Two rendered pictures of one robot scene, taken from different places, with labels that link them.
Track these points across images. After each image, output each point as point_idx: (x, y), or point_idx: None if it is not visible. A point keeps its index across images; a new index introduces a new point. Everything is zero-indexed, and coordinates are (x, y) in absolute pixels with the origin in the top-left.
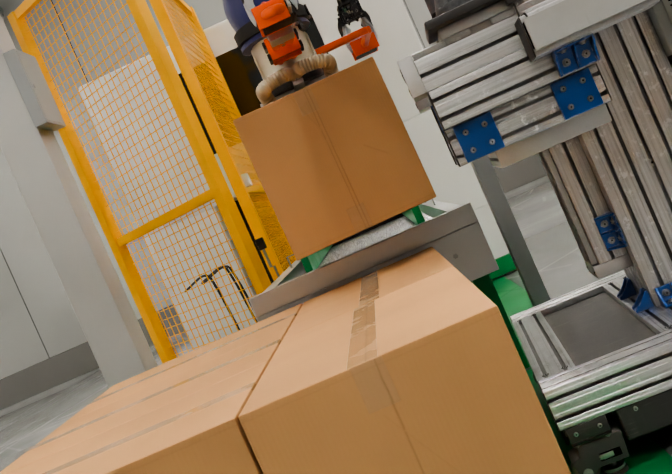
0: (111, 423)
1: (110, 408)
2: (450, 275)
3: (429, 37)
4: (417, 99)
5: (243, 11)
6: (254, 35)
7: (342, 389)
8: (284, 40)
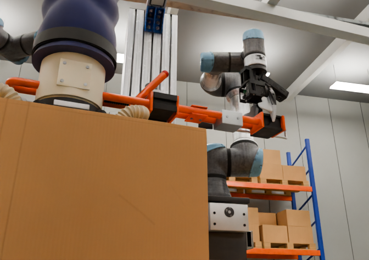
0: None
1: None
2: None
3: (221, 201)
4: (227, 231)
5: (114, 37)
6: (111, 59)
7: None
8: (223, 128)
